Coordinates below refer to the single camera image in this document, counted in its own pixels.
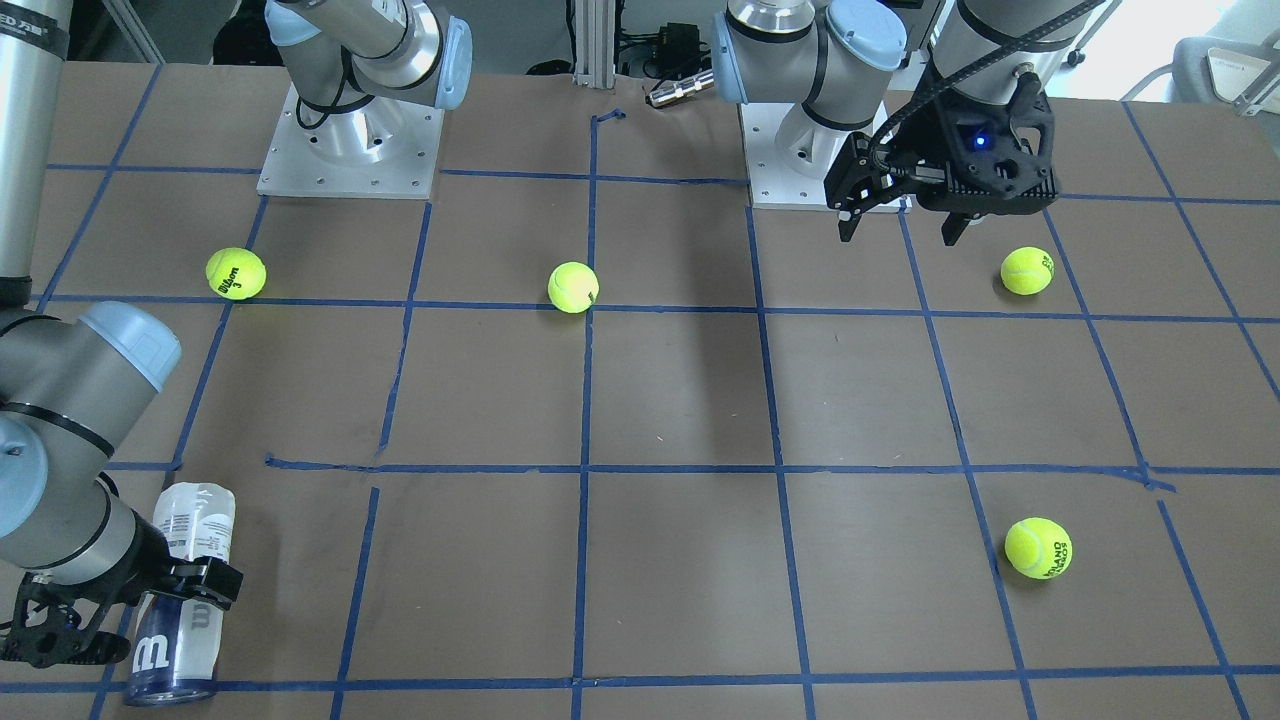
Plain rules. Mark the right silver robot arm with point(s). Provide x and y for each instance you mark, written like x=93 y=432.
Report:
x=71 y=393

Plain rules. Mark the tennis ball Roland Garros front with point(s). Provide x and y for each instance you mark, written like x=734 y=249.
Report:
x=1038 y=548

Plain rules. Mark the tennis ball Wilson 3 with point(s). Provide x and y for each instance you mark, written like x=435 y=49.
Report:
x=235 y=274

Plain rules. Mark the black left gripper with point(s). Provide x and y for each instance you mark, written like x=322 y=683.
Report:
x=947 y=132

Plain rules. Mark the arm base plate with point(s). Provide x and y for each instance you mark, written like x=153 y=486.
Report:
x=788 y=156
x=387 y=150

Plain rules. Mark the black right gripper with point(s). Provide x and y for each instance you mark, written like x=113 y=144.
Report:
x=152 y=562

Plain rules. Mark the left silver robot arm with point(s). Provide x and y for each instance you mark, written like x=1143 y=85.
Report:
x=837 y=60

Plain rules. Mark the aluminium frame post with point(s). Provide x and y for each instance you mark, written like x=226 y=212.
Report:
x=594 y=37

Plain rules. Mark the white blue tennis ball can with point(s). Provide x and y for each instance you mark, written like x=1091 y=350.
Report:
x=177 y=642

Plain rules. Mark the tennis ball centre row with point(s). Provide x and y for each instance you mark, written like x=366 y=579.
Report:
x=573 y=287

